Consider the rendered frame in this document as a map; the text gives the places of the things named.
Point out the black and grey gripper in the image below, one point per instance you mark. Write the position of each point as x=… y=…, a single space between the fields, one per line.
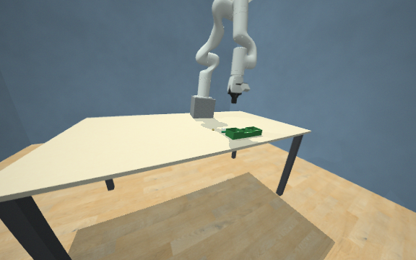
x=233 y=89

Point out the green rack of bins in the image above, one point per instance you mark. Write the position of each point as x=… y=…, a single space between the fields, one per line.
x=235 y=133

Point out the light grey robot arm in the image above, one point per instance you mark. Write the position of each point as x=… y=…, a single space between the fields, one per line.
x=241 y=61

